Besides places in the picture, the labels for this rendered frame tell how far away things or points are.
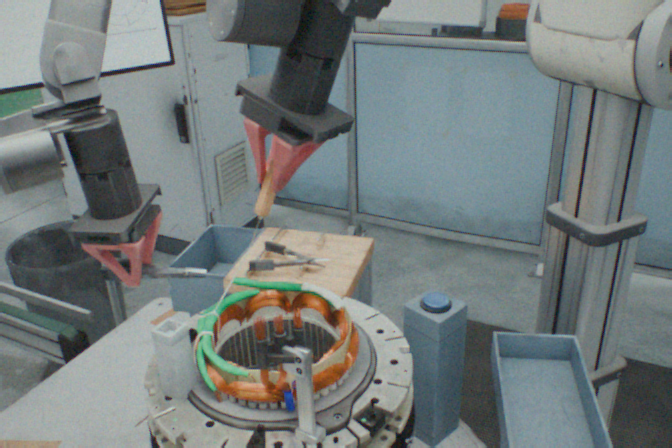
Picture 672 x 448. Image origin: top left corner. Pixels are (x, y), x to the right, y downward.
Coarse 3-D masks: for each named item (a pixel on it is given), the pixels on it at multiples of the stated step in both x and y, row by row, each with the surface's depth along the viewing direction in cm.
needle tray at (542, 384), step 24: (504, 336) 85; (528, 336) 84; (552, 336) 84; (576, 336) 83; (504, 360) 86; (528, 360) 85; (552, 360) 85; (576, 360) 81; (504, 384) 81; (528, 384) 81; (552, 384) 81; (576, 384) 81; (504, 408) 72; (528, 408) 77; (552, 408) 77; (576, 408) 77; (504, 432) 71; (528, 432) 74; (552, 432) 74; (576, 432) 73; (600, 432) 69
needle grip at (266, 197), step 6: (270, 162) 64; (270, 168) 64; (270, 174) 64; (264, 180) 65; (270, 180) 64; (264, 186) 65; (270, 186) 64; (264, 192) 65; (270, 192) 65; (264, 198) 65; (270, 198) 65; (258, 204) 66; (264, 204) 65; (270, 204) 66; (258, 210) 66; (264, 210) 66
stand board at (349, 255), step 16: (288, 240) 111; (304, 240) 110; (336, 240) 110; (352, 240) 110; (368, 240) 110; (256, 256) 106; (272, 256) 106; (288, 256) 105; (320, 256) 105; (336, 256) 105; (352, 256) 105; (368, 256) 107; (240, 272) 101; (256, 272) 101; (272, 272) 101; (288, 272) 101; (320, 272) 100; (336, 272) 100; (352, 272) 100; (224, 288) 100; (240, 288) 99; (336, 288) 96; (352, 288) 98
